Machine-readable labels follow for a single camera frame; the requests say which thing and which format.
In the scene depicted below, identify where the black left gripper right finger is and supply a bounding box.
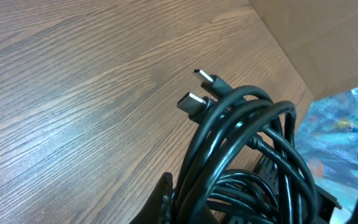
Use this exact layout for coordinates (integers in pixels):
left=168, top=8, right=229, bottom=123
left=253, top=156, right=340, bottom=224

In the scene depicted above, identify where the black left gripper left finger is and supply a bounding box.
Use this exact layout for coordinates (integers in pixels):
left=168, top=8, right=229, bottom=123
left=130, top=172, right=173, bottom=224

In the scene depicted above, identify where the thick black cable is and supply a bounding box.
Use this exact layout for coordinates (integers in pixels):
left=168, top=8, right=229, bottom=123
left=172, top=68, right=319, bottom=224

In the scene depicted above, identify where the colourful painted cloth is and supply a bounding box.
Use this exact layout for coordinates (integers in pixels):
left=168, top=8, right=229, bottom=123
left=295, top=87, right=358, bottom=211

